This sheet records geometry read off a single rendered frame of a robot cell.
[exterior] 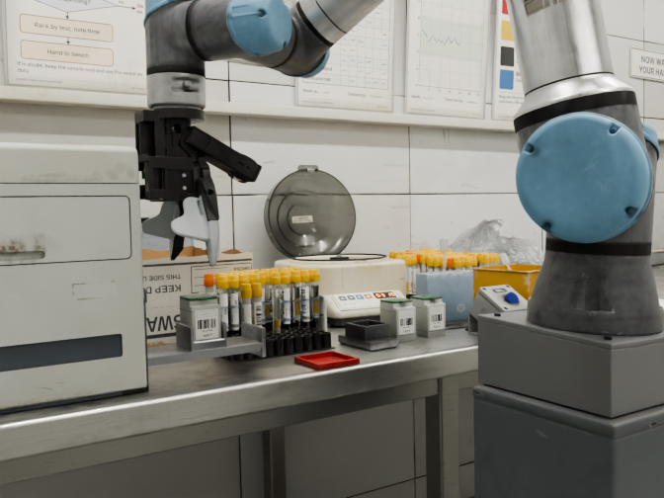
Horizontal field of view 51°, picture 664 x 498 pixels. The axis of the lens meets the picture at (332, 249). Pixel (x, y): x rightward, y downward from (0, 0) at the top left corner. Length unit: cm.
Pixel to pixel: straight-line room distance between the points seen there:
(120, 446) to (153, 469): 75
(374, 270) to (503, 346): 56
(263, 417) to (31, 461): 29
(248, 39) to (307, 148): 88
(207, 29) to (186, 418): 47
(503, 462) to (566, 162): 38
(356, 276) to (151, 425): 62
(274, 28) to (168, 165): 21
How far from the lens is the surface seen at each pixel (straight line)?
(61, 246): 85
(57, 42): 154
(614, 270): 82
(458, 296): 130
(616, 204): 67
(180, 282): 121
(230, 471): 172
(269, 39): 86
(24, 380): 86
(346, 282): 135
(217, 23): 88
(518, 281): 133
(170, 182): 91
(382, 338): 112
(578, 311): 81
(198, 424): 92
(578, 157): 67
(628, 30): 267
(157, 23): 94
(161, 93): 92
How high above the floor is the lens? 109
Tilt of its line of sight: 3 degrees down
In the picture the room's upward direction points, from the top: 1 degrees counter-clockwise
